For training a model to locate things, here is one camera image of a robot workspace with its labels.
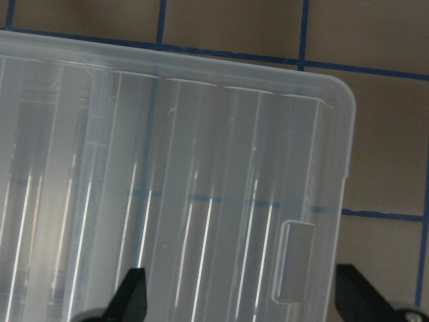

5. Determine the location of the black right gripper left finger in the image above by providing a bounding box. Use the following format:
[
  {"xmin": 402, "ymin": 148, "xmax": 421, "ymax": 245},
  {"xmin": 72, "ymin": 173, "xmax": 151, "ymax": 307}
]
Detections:
[{"xmin": 101, "ymin": 268, "xmax": 147, "ymax": 322}]

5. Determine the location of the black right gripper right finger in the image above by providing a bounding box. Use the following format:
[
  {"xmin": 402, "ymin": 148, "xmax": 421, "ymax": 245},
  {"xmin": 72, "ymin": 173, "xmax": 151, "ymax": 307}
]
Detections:
[{"xmin": 334, "ymin": 264, "xmax": 399, "ymax": 322}]

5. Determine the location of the clear ribbed box lid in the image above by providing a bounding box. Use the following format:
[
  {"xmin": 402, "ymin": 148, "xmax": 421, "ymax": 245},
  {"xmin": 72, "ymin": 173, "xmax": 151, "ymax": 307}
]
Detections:
[{"xmin": 1, "ymin": 31, "xmax": 356, "ymax": 321}]

